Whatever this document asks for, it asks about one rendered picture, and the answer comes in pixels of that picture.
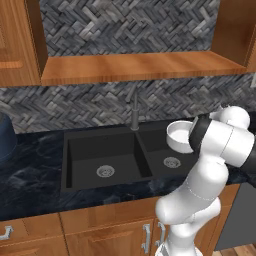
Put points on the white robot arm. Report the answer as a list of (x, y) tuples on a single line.
[(213, 146)]

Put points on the black double basin sink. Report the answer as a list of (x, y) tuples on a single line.
[(100, 153)]

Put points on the white saucepan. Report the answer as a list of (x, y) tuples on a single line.
[(179, 136)]

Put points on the wooden panel under sink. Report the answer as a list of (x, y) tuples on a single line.
[(110, 210)]

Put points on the dark grey tap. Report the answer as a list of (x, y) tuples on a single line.
[(134, 115)]

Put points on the dark blue round vessel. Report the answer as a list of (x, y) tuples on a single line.
[(6, 138)]

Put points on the wooden drawer front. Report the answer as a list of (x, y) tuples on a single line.
[(36, 226)]

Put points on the grey dishwasher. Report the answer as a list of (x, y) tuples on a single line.
[(238, 216)]

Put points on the wooden wall shelf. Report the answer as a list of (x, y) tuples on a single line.
[(133, 66)]

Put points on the wooden wall cupboard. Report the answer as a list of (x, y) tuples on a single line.
[(238, 30), (16, 43)]

